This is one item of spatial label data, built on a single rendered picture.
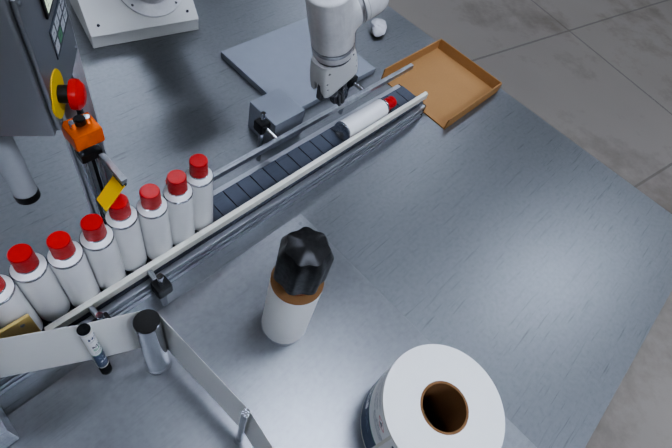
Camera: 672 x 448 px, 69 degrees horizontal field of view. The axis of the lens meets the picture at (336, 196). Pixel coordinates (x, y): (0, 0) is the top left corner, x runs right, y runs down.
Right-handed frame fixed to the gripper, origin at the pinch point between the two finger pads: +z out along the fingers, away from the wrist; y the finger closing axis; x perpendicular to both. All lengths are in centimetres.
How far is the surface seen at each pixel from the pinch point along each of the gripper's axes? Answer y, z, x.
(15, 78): 45, -50, -1
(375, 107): -12.6, 18.1, 0.8
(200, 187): 36.2, -10.6, 1.3
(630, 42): -284, 214, 19
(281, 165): 17.4, 12.8, -2.2
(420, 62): -46, 40, -10
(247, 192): 28.2, 8.9, -0.9
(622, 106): -206, 187, 46
